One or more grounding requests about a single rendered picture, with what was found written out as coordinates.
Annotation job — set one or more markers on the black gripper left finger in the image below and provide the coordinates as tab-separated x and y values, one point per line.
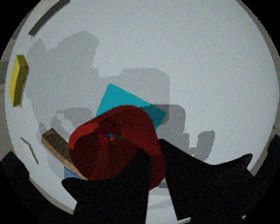
127	190

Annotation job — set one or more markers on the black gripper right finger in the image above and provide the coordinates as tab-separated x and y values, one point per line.
191	180

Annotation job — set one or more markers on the yellow rectangular block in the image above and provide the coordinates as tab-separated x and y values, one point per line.
17	79

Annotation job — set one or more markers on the tan wooden bar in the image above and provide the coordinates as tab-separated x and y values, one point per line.
59	148

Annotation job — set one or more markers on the grey flat slab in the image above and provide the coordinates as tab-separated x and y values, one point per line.
44	10

